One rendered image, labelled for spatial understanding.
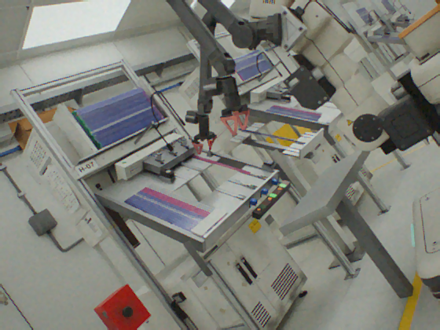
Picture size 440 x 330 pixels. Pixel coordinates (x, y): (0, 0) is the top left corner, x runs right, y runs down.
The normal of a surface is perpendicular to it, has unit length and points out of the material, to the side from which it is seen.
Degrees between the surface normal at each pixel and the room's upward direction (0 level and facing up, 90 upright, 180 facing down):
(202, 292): 90
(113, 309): 90
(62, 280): 90
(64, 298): 90
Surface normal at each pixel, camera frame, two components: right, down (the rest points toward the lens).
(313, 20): -0.42, 0.29
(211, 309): 0.57, -0.43
